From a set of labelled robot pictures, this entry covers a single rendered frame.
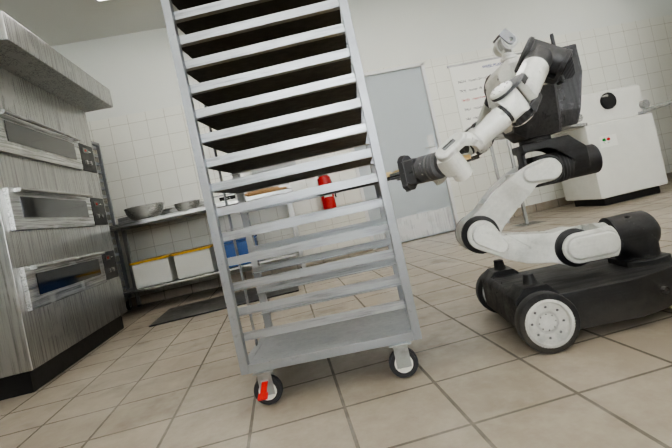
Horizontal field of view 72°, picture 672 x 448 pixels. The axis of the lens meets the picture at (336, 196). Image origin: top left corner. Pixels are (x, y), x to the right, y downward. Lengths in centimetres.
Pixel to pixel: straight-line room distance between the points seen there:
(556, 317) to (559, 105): 75
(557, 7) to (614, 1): 79
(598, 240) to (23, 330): 274
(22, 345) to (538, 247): 256
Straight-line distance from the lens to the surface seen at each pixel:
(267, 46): 174
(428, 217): 568
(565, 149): 194
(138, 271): 496
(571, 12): 699
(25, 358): 303
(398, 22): 602
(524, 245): 188
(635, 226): 204
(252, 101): 170
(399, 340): 167
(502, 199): 186
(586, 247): 193
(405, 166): 158
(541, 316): 172
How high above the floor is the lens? 63
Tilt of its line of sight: 1 degrees up
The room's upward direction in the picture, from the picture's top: 12 degrees counter-clockwise
